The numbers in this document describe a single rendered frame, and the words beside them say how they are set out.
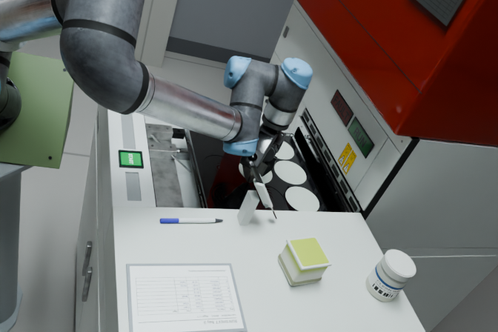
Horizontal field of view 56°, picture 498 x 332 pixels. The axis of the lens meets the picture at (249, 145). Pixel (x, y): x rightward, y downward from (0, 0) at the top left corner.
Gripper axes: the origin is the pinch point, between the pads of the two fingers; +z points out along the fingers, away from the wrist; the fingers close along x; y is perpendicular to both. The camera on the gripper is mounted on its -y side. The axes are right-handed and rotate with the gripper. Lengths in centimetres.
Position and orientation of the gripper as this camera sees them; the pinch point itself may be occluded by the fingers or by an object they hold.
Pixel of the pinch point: (248, 179)
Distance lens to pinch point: 126.3
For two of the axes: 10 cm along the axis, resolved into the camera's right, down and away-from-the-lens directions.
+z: -3.1, 7.5, 5.8
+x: -8.8, -4.6, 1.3
